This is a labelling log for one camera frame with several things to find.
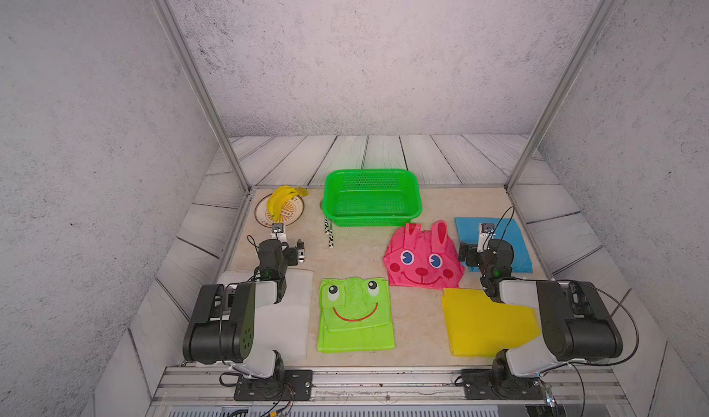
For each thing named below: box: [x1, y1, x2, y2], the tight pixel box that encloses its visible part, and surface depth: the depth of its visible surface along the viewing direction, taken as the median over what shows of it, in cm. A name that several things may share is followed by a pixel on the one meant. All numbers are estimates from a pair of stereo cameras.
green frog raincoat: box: [316, 276, 396, 354], surface depth 86 cm
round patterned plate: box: [253, 193, 306, 228], surface depth 113 cm
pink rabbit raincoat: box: [383, 219, 465, 290], surface depth 98 cm
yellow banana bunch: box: [265, 185, 309, 223], surface depth 116 cm
